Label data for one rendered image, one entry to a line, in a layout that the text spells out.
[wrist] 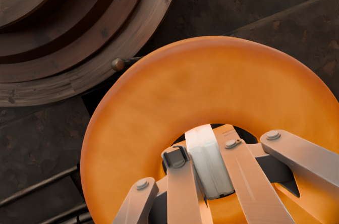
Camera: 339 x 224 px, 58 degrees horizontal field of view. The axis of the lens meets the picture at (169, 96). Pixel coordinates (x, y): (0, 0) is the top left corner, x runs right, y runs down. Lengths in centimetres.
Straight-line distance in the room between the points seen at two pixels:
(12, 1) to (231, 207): 27
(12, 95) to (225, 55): 34
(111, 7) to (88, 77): 10
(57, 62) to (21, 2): 9
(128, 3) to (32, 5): 11
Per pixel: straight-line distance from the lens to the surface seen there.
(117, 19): 38
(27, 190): 60
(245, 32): 51
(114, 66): 31
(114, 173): 18
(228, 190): 16
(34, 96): 44
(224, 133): 17
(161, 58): 16
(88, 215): 49
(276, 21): 52
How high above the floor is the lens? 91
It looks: 11 degrees down
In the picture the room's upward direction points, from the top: 22 degrees counter-clockwise
